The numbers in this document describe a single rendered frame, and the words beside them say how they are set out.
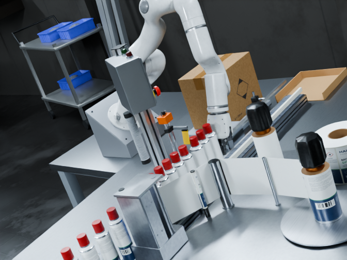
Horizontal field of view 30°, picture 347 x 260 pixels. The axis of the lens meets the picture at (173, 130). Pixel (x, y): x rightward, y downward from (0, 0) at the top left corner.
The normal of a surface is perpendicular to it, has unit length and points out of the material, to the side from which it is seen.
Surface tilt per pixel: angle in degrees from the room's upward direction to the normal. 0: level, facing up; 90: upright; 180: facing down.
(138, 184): 0
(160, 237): 90
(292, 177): 90
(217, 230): 0
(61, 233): 0
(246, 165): 90
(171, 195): 90
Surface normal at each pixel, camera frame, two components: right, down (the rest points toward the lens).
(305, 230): -0.32, -0.88
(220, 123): -0.57, 0.11
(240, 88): 0.76, -0.02
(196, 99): -0.57, 0.47
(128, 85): 0.31, 0.25
